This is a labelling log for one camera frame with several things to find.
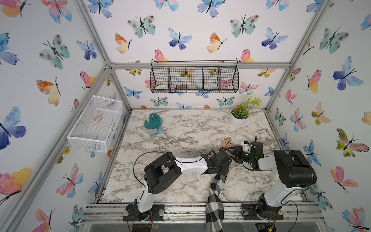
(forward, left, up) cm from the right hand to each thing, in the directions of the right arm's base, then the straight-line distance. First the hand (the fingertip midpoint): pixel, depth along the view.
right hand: (228, 150), depth 93 cm
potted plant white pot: (+23, -8, +1) cm, 24 cm away
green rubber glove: (+19, +53, -3) cm, 56 cm away
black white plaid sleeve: (-33, +11, +3) cm, 35 cm away
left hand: (-13, +1, -1) cm, 13 cm away
